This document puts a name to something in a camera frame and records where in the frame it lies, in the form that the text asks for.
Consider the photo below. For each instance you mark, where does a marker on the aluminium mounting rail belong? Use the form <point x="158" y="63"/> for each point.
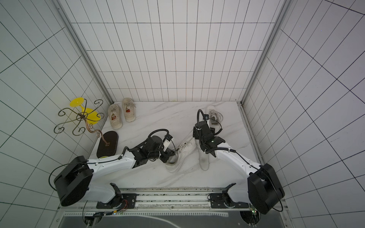
<point x="174" y="199"/>

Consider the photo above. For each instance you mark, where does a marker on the yellow plastic funnel cup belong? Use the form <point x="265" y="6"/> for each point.
<point x="91" y="116"/>

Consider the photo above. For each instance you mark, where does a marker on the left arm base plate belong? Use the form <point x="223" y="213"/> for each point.
<point x="122" y="201"/>

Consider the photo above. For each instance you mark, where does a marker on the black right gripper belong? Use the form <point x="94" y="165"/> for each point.
<point x="201" y="134"/>

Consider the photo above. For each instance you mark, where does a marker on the white leather sneaker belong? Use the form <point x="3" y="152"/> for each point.
<point x="215" y="117"/>
<point x="184" y="149"/>

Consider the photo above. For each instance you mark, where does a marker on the grey shoe insole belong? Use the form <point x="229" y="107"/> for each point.
<point x="203" y="159"/>

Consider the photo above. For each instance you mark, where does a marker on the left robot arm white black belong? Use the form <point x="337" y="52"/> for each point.
<point x="79" y="180"/>

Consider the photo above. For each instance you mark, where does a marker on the beige sneaker red label left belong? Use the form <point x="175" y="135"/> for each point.
<point x="114" y="115"/>

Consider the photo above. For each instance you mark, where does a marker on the dark oval stand base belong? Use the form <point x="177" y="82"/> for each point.
<point x="108" y="144"/>

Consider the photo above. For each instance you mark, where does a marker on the beige sneaker red label right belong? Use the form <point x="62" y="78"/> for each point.
<point x="129" y="109"/>

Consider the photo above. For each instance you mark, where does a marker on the beige sneaker red label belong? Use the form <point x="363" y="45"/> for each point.
<point x="114" y="115"/>
<point x="129" y="109"/>

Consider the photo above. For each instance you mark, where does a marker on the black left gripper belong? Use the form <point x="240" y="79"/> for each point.
<point x="168" y="153"/>

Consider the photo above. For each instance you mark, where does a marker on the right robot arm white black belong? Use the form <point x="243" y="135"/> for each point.
<point x="260" y="187"/>

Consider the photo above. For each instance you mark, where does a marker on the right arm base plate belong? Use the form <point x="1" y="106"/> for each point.
<point x="223" y="201"/>

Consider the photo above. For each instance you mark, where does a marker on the scrolled metal wire stand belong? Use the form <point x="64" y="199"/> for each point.
<point x="81" y="125"/>

